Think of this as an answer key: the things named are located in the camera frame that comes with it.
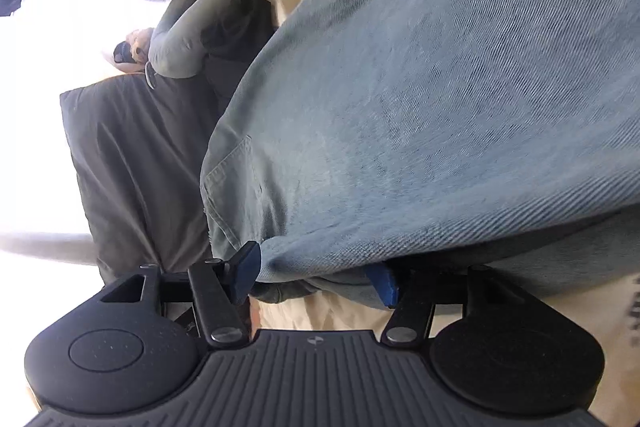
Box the blue denim jeans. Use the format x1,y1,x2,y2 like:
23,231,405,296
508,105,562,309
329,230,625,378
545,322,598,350
200,0,640,310

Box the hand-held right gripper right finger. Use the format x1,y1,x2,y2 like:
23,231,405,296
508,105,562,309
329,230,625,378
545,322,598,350
365,263,506,347

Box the grey neck pillow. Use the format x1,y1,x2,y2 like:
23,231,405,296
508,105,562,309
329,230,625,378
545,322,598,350
147,0,267,80

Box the grey metal rail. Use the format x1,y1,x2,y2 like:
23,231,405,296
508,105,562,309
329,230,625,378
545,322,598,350
0,232,97,269

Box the cream printed blanket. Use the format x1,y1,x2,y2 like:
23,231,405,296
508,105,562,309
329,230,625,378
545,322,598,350
249,0,640,427

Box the black garment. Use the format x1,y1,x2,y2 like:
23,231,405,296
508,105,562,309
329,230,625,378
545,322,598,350
199,0,333,112

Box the small plush toy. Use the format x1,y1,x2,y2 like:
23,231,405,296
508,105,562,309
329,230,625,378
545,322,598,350
113,28,157,68

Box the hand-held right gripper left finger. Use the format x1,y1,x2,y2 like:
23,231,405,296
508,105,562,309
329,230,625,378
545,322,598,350
100,241,261,348

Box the dark grey padded jacket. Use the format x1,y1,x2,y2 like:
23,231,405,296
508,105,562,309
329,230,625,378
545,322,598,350
60,0,236,285

